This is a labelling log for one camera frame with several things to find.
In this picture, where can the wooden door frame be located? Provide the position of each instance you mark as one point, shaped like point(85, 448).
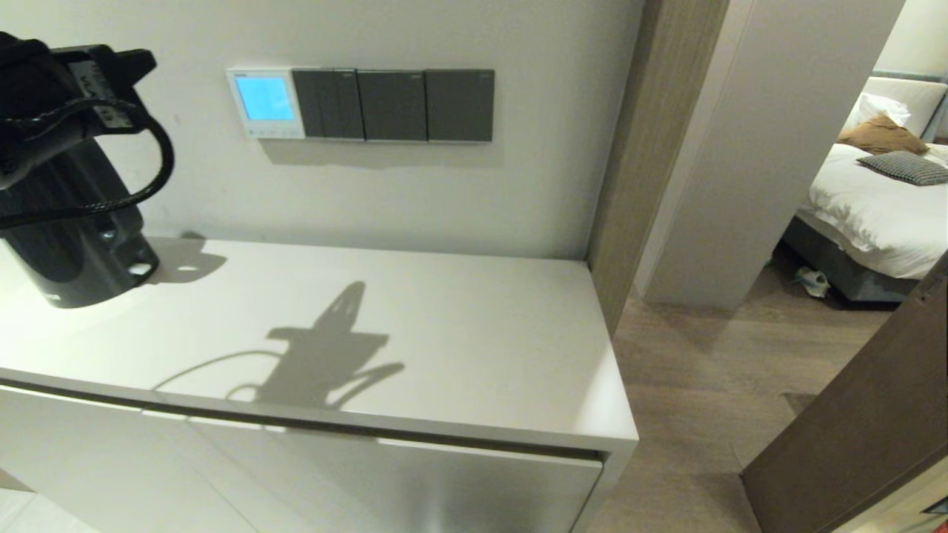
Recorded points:
point(652, 148)

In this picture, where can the dark grey wall switch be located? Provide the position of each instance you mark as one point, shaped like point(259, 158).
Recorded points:
point(460, 106)
point(393, 106)

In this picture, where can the white thermostat panel blue screen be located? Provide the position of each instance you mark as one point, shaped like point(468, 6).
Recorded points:
point(265, 100)

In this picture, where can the white sideboard cabinet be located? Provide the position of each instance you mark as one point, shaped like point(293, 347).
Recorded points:
point(481, 311)

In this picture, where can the dark grey triple rocker switch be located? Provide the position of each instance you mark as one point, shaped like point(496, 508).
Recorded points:
point(329, 104)

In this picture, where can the bed with white duvet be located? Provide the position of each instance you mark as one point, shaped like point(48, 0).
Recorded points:
point(874, 215)

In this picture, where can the white pillow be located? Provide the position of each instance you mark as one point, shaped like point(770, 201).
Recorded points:
point(881, 109)

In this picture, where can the brown wooden room door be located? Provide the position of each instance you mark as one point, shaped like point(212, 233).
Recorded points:
point(866, 437)

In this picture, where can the brown pillow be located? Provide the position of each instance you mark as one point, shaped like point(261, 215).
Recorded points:
point(881, 137)

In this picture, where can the white cabinet door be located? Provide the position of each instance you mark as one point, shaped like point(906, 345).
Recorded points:
point(444, 488)
point(89, 474)

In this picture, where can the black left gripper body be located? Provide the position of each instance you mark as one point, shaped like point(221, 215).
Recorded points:
point(44, 81)

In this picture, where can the black electric kettle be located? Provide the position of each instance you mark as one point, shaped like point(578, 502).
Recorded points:
point(81, 274)

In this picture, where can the white and teal sneaker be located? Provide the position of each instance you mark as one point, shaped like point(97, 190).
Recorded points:
point(812, 283)

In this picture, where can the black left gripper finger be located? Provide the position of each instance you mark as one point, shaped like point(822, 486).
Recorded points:
point(133, 56)
point(133, 70)

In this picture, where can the checkered grey pillow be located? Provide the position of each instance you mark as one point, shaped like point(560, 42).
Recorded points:
point(907, 170)

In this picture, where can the beige padded headboard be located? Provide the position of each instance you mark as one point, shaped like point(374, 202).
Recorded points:
point(922, 96)

